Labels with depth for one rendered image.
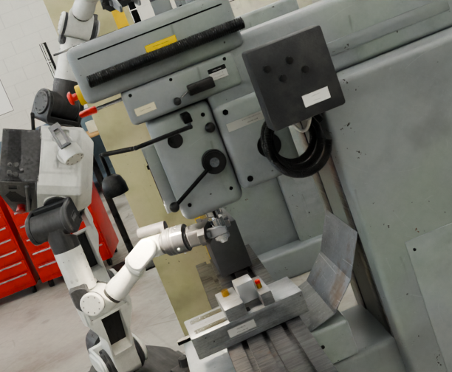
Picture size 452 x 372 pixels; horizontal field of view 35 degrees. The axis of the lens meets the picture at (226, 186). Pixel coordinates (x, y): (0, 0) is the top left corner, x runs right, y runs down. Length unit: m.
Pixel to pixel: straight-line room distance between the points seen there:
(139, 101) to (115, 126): 1.86
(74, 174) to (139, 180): 1.54
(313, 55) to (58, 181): 0.98
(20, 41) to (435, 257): 9.53
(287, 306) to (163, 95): 0.70
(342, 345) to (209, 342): 0.41
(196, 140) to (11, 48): 9.26
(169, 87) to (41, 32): 9.20
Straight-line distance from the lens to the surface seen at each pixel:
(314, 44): 1.82
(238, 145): 2.04
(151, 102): 2.00
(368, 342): 2.30
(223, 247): 2.61
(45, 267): 6.98
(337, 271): 2.28
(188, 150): 2.05
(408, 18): 2.18
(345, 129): 2.00
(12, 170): 2.40
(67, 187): 2.37
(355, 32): 2.12
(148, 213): 3.94
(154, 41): 1.99
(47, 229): 2.32
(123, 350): 2.95
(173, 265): 4.02
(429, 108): 2.08
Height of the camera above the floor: 1.84
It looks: 13 degrees down
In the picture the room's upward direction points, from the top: 21 degrees counter-clockwise
